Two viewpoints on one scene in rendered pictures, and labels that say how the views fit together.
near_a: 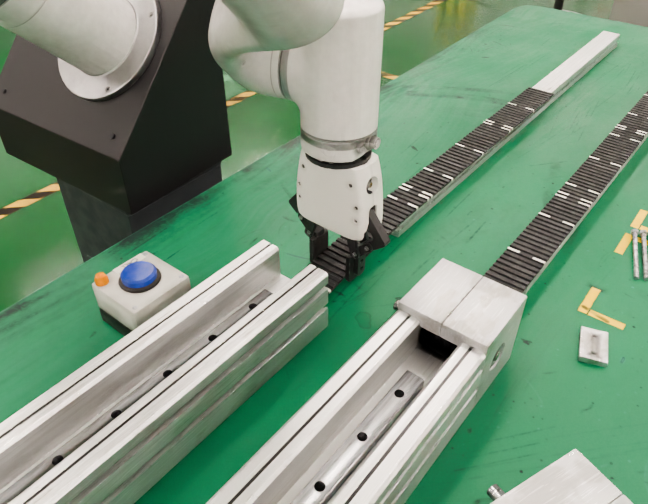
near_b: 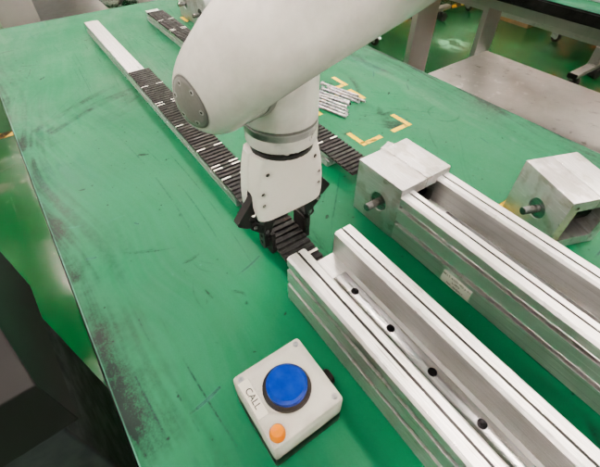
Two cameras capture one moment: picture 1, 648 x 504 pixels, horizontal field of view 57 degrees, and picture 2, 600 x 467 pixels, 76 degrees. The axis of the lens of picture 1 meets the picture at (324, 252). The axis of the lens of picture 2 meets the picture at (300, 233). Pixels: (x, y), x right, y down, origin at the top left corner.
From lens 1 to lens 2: 0.58 m
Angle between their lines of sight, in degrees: 52
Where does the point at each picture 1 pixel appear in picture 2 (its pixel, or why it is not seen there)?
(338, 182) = (306, 160)
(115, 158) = (25, 388)
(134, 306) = (332, 397)
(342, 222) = (308, 192)
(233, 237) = (193, 309)
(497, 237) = not seen: hidden behind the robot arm
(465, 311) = (418, 165)
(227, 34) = (359, 30)
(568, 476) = (545, 168)
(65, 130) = not seen: outside the picture
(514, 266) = (335, 147)
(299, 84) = not seen: hidden behind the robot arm
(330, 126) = (314, 109)
